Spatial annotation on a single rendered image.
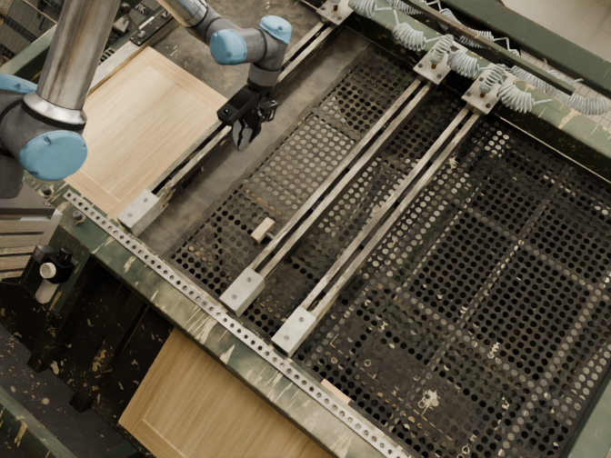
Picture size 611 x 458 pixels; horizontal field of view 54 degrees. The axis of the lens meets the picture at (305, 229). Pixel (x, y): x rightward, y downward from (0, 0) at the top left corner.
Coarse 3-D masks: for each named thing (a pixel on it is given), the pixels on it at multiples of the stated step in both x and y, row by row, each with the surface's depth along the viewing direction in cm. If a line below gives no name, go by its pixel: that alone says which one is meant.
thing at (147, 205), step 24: (336, 0) 202; (336, 24) 208; (312, 48) 207; (288, 72) 203; (192, 144) 189; (216, 144) 191; (168, 168) 186; (192, 168) 186; (144, 192) 182; (168, 192) 183; (120, 216) 178; (144, 216) 179
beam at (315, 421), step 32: (64, 192) 184; (64, 224) 179; (96, 224) 179; (96, 256) 175; (128, 256) 175; (160, 256) 175; (128, 288) 181; (160, 288) 171; (192, 320) 167; (224, 352) 163; (256, 384) 160; (288, 384) 160; (320, 384) 160; (288, 416) 158; (320, 416) 156; (352, 448) 153
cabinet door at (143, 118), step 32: (128, 64) 210; (160, 64) 210; (96, 96) 203; (128, 96) 204; (160, 96) 204; (192, 96) 204; (96, 128) 198; (128, 128) 198; (160, 128) 199; (192, 128) 199; (96, 160) 193; (128, 160) 193; (160, 160) 193; (96, 192) 188; (128, 192) 188
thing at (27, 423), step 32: (0, 288) 223; (96, 288) 208; (0, 320) 223; (32, 320) 218; (64, 320) 206; (96, 320) 208; (128, 320) 197; (160, 320) 200; (32, 352) 219; (64, 352) 214; (96, 352) 209; (128, 352) 204; (96, 384) 203; (128, 384) 205; (352, 384) 224; (0, 416) 194; (32, 416) 195; (32, 448) 190; (64, 448) 191; (416, 448) 215; (480, 448) 269; (512, 448) 230
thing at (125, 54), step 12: (168, 24) 216; (156, 36) 215; (120, 48) 210; (132, 48) 210; (144, 48) 213; (108, 60) 208; (120, 60) 208; (96, 72) 205; (108, 72) 205; (96, 84) 204
